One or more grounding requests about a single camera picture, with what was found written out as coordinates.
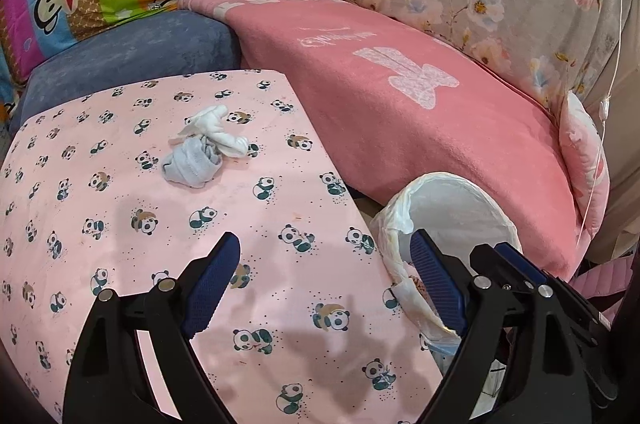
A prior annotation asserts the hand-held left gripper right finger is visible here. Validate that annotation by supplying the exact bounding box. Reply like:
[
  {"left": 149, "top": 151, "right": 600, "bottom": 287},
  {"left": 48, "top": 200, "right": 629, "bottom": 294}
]
[{"left": 410, "top": 229, "right": 601, "bottom": 424}]

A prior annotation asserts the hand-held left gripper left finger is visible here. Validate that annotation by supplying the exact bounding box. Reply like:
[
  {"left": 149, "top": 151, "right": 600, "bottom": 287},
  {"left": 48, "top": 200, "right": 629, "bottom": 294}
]
[{"left": 62, "top": 231, "right": 242, "bottom": 424}]

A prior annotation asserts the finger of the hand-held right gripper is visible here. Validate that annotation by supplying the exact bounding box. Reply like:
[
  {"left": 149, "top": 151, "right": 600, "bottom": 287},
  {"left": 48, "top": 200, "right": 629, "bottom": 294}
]
[
  {"left": 470, "top": 244, "right": 536, "bottom": 292},
  {"left": 495, "top": 243, "right": 566, "bottom": 292}
]

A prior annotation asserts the white lined waste bin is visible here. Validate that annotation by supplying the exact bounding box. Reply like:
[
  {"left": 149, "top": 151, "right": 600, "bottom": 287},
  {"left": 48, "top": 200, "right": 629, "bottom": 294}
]
[{"left": 370, "top": 173, "right": 524, "bottom": 355}]

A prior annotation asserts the light grey-blue sock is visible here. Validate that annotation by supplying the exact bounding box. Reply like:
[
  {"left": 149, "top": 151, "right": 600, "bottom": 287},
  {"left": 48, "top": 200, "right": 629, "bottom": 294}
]
[{"left": 161, "top": 137, "right": 224, "bottom": 190}]

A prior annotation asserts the white sock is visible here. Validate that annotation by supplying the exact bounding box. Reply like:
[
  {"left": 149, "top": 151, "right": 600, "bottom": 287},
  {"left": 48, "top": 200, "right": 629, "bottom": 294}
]
[{"left": 177, "top": 104, "right": 249, "bottom": 158}]

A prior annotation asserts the pink quilted cloth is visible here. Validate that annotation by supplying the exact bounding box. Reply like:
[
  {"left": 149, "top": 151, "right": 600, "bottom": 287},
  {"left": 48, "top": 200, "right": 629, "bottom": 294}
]
[{"left": 572, "top": 251, "right": 633, "bottom": 322}]

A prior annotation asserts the pink panda print cloth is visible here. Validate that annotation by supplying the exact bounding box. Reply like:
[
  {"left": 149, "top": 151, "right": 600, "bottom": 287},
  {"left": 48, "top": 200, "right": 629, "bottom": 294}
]
[{"left": 0, "top": 69, "right": 451, "bottom": 424}]

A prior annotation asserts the pink white pillow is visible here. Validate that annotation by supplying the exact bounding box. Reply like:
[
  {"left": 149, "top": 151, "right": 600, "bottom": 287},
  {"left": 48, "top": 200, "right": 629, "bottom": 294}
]
[{"left": 559, "top": 92, "right": 612, "bottom": 236}]

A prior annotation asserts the pink fleece blanket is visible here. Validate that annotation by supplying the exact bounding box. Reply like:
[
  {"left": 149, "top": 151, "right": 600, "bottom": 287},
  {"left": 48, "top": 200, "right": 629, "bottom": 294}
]
[{"left": 177, "top": 0, "right": 591, "bottom": 280}]

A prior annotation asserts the blue velvet sofa cushion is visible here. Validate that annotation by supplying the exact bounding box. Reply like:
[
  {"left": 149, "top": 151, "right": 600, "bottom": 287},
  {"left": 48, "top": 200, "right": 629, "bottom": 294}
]
[{"left": 10, "top": 9, "right": 242, "bottom": 135}]

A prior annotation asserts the thin white cable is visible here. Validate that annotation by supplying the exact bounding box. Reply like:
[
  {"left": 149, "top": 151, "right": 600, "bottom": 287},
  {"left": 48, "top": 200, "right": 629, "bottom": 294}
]
[{"left": 575, "top": 0, "right": 626, "bottom": 250}]

